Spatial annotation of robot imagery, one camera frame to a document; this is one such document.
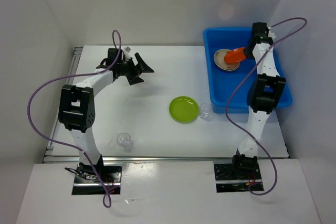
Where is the clear cup near bin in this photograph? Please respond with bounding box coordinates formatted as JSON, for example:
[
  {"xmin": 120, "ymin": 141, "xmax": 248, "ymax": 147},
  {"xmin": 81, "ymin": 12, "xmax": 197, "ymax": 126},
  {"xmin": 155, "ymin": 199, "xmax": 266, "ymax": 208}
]
[{"xmin": 199, "ymin": 103, "xmax": 213, "ymax": 121}]

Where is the orange plate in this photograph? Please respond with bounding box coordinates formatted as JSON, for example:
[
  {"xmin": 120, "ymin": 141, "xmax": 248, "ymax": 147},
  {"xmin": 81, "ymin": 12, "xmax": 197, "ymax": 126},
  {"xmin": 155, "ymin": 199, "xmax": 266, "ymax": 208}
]
[{"xmin": 224, "ymin": 47, "xmax": 247, "ymax": 64}]

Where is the clear cup front left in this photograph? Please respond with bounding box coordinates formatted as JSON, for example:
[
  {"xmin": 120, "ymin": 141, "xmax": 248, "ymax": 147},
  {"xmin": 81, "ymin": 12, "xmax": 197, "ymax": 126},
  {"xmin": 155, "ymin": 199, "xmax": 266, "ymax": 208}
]
[{"xmin": 117, "ymin": 133, "xmax": 133, "ymax": 152}]

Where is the green plate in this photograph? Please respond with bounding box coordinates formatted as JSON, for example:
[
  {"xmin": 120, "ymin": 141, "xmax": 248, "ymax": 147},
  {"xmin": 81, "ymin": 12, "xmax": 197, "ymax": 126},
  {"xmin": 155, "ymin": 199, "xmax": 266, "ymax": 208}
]
[{"xmin": 169, "ymin": 96, "xmax": 199, "ymax": 124}]

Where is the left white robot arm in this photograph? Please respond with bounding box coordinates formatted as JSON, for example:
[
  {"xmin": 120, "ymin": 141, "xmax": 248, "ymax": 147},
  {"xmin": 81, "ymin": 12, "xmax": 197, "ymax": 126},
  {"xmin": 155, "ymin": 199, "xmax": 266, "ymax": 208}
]
[{"xmin": 58, "ymin": 47, "xmax": 154, "ymax": 182}]

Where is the blue plastic bin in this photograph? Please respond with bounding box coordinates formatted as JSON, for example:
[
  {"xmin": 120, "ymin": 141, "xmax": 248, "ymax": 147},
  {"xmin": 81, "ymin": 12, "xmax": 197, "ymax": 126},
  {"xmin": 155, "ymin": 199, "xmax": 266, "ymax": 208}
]
[{"xmin": 203, "ymin": 27, "xmax": 292, "ymax": 114}]

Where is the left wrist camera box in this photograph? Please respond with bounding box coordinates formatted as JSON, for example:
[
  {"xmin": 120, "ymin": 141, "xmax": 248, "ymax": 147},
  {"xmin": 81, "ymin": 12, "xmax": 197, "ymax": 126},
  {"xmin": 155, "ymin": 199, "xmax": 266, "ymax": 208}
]
[{"xmin": 123, "ymin": 46, "xmax": 131, "ymax": 54}]

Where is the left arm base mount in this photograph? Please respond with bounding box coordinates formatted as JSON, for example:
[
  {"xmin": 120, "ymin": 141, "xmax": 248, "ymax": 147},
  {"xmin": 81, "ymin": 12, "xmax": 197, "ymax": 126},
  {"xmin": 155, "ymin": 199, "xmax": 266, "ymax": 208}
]
[{"xmin": 65, "ymin": 164, "xmax": 122, "ymax": 196}]

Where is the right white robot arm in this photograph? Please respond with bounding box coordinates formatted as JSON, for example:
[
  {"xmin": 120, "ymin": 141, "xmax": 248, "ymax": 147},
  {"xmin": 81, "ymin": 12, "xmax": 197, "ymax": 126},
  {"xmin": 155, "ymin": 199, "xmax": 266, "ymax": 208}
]
[{"xmin": 230, "ymin": 22, "xmax": 286, "ymax": 178}]

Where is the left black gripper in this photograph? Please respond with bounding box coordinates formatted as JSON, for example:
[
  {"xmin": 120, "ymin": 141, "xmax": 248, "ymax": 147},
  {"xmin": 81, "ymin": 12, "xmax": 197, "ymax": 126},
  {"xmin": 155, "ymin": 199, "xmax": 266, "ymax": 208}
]
[{"xmin": 117, "ymin": 53, "xmax": 153, "ymax": 85}]

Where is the beige plate with small motifs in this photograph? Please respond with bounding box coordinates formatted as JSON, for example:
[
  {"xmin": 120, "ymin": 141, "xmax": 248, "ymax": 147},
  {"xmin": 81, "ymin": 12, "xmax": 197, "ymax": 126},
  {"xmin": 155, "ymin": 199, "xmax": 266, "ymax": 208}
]
[{"xmin": 214, "ymin": 49, "xmax": 240, "ymax": 71}]

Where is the aluminium table frame rail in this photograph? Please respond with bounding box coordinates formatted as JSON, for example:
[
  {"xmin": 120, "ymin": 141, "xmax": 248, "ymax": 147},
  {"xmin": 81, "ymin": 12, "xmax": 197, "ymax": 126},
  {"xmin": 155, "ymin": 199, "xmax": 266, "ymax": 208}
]
[{"xmin": 41, "ymin": 46, "xmax": 291, "ymax": 164}]

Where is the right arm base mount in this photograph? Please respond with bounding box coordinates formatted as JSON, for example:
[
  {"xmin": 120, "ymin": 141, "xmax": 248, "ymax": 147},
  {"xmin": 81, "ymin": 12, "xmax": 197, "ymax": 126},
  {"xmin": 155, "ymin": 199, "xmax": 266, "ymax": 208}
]
[{"xmin": 214, "ymin": 163, "xmax": 264, "ymax": 193}]

